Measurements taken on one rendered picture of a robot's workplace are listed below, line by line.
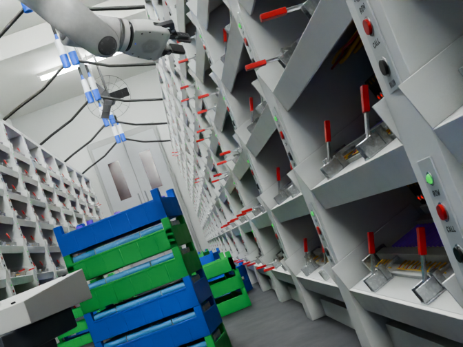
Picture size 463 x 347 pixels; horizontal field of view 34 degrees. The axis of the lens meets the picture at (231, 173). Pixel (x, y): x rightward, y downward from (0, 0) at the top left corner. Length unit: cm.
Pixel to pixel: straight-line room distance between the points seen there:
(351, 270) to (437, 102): 72
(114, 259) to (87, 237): 9
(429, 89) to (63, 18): 118
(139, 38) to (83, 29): 19
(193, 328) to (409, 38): 135
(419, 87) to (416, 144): 7
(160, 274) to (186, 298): 9
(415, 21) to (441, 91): 7
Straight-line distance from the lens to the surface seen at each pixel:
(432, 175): 74
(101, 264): 199
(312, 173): 138
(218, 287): 307
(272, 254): 277
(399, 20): 72
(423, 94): 70
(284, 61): 124
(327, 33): 95
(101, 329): 201
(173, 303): 195
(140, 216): 195
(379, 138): 96
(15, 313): 120
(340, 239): 138
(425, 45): 72
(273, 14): 98
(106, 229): 198
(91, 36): 176
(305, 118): 139
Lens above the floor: 30
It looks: 4 degrees up
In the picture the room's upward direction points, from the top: 21 degrees counter-clockwise
